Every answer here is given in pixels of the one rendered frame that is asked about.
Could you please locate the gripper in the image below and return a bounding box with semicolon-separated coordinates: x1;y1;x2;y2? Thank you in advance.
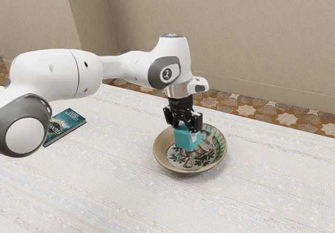
162;95;204;143

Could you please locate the teal block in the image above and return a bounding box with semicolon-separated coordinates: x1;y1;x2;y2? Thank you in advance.
173;123;202;151

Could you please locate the painted ceramic bowl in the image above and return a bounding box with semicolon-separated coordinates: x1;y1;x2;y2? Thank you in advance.
152;123;228;175

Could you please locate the teal paperback book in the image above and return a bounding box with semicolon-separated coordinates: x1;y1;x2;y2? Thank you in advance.
42;108;87;148

